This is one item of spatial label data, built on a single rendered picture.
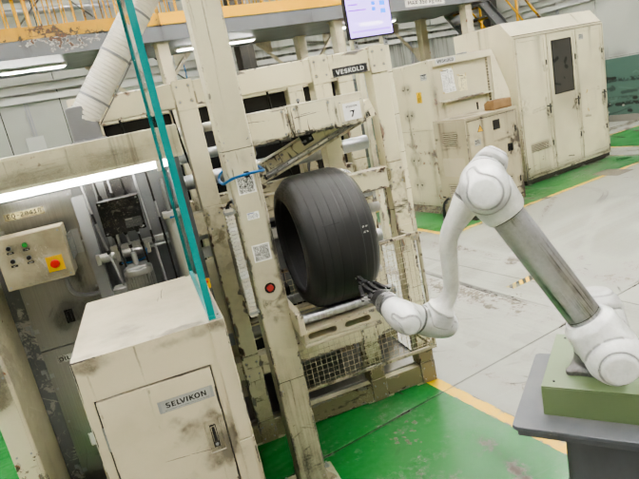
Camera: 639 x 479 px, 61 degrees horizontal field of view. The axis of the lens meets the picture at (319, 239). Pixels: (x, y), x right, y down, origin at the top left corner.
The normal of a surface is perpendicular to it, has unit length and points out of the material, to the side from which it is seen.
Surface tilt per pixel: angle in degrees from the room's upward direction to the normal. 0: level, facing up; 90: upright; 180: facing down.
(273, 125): 90
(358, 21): 90
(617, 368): 95
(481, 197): 84
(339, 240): 81
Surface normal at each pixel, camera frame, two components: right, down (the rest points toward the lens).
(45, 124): 0.50, 0.11
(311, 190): 0.02, -0.69
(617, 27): -0.84, 0.29
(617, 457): -0.48, 0.31
